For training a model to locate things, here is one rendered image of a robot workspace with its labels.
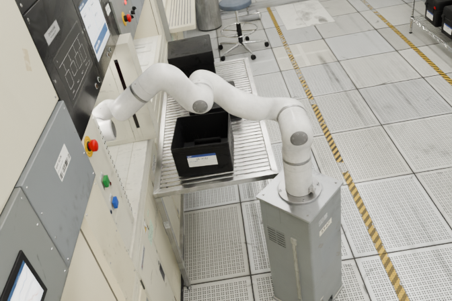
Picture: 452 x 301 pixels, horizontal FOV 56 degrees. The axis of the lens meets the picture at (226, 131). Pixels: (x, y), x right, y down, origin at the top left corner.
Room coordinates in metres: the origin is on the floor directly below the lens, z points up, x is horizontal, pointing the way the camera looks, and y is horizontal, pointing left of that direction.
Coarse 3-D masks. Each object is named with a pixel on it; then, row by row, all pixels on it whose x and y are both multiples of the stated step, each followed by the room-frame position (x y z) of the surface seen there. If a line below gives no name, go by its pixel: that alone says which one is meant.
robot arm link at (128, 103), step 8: (128, 88) 1.41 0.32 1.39; (120, 96) 1.42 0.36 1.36; (128, 96) 1.39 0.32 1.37; (136, 96) 1.38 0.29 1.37; (104, 104) 1.49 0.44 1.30; (112, 104) 1.42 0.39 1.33; (120, 104) 1.39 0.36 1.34; (128, 104) 1.38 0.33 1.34; (136, 104) 1.38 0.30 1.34; (144, 104) 1.40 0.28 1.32; (96, 112) 1.51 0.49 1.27; (104, 112) 1.51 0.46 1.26; (112, 112) 1.40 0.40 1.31; (120, 112) 1.39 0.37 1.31; (128, 112) 1.39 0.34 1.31; (120, 120) 1.40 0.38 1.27
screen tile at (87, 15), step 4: (88, 4) 1.64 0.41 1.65; (84, 12) 1.56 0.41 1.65; (88, 12) 1.60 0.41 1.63; (84, 16) 1.54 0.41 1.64; (88, 16) 1.59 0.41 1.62; (92, 16) 1.63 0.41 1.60; (84, 20) 1.52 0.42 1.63; (88, 20) 1.57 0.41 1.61; (92, 20) 1.62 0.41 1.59; (92, 28) 1.58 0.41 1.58; (96, 28) 1.63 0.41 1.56; (92, 32) 1.57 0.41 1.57; (96, 32) 1.61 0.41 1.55; (92, 36) 1.55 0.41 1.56; (92, 40) 1.53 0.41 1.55
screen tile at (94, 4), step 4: (92, 0) 1.71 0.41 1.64; (92, 4) 1.69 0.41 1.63; (96, 4) 1.74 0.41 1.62; (92, 8) 1.67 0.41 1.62; (96, 8) 1.72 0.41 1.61; (100, 8) 1.78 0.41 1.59; (100, 12) 1.76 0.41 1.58; (100, 16) 1.74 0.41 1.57; (96, 20) 1.67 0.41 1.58; (100, 20) 1.72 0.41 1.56; (100, 24) 1.70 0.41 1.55
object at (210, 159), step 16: (224, 112) 1.87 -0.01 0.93; (176, 128) 1.83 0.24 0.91; (192, 128) 1.89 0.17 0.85; (208, 128) 1.88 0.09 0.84; (224, 128) 1.87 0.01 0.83; (176, 144) 1.75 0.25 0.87; (192, 144) 1.86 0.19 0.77; (208, 144) 1.84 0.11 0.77; (224, 144) 1.60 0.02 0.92; (176, 160) 1.63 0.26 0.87; (192, 160) 1.62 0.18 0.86; (208, 160) 1.61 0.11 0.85; (224, 160) 1.60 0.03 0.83
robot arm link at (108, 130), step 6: (102, 120) 1.47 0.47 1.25; (108, 120) 1.45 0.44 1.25; (102, 126) 1.42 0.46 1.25; (108, 126) 1.42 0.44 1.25; (114, 126) 1.46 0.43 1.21; (102, 132) 1.40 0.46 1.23; (108, 132) 1.40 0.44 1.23; (114, 132) 1.43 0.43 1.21; (108, 138) 1.40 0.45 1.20; (114, 138) 1.41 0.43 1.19
